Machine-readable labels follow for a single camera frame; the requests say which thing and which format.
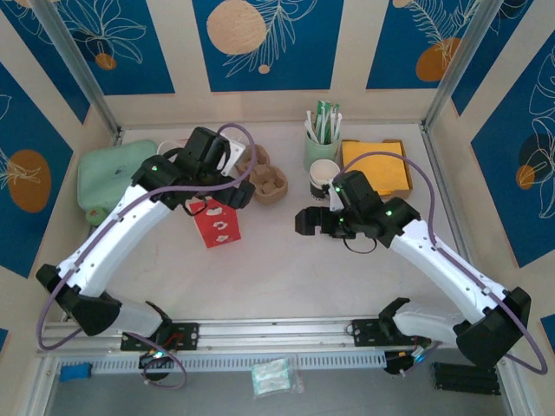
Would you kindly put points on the mint green holder cup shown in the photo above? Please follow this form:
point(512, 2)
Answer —
point(321, 149)

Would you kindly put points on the cardboard cup carrier stack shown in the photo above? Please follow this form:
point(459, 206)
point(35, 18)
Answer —
point(273, 198)

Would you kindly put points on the white paper wrapped straw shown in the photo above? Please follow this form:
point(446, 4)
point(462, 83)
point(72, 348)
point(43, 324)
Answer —
point(310, 125)
point(338, 125)

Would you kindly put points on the small electronics board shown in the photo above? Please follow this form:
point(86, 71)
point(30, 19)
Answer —
point(156, 359)
point(396, 366)

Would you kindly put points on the small clear plastic bag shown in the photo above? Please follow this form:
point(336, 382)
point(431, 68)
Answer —
point(298, 383)

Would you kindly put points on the aluminium frame post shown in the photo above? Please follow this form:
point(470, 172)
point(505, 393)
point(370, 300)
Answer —
point(79, 65)
point(460, 65)

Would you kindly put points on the green paper stick packet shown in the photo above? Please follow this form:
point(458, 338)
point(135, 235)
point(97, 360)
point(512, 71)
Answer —
point(321, 117)
point(331, 117)

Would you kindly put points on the mint green fabric lunch bag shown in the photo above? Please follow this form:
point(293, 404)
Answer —
point(108, 173)

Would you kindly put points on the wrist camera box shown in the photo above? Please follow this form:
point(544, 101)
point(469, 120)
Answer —
point(337, 199)
point(234, 151)

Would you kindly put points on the yellow paper napkin stack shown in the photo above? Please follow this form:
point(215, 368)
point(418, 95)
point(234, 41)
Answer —
point(390, 173)

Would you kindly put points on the black ribbed block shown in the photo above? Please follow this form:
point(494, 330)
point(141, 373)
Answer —
point(466, 383)

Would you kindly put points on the brown cardboard napkin tray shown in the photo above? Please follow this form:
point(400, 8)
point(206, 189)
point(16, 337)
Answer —
point(401, 196)

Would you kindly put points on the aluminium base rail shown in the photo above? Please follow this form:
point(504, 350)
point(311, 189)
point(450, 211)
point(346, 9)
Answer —
point(282, 336)

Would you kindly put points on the aluminium frame strut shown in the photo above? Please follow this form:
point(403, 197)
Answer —
point(41, 390)
point(513, 394)

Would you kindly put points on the plastic bag of green packets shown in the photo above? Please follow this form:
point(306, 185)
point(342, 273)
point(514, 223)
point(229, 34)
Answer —
point(271, 378)

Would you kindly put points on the aluminium table side rail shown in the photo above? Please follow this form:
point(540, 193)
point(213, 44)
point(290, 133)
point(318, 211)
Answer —
point(433, 151)

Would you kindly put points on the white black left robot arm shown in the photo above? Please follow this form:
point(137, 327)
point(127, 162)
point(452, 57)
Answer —
point(104, 251)

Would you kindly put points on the paper cup with black sleeve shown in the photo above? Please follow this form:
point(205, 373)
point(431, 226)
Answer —
point(321, 173)

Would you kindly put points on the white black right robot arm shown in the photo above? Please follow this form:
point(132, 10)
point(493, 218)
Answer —
point(433, 268)

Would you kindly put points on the red white paper bag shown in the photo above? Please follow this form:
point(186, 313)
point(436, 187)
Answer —
point(217, 225)

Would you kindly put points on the small blue plastic object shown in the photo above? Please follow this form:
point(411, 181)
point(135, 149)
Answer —
point(73, 372)

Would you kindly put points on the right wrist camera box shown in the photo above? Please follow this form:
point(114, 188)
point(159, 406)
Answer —
point(337, 199)

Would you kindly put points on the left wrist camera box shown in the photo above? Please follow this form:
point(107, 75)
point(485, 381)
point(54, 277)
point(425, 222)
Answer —
point(234, 151)

